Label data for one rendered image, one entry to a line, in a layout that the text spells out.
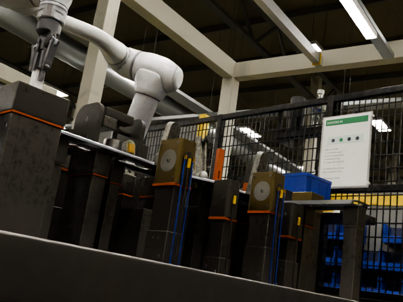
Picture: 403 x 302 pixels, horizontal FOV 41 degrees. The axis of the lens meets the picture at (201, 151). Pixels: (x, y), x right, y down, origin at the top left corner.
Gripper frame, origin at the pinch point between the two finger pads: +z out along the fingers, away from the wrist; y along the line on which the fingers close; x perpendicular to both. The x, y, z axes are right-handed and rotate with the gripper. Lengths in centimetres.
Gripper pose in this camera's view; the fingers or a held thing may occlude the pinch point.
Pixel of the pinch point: (36, 81)
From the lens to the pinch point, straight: 177.8
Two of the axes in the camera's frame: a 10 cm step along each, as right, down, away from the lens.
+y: 7.4, -0.7, -6.7
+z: -1.4, 9.6, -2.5
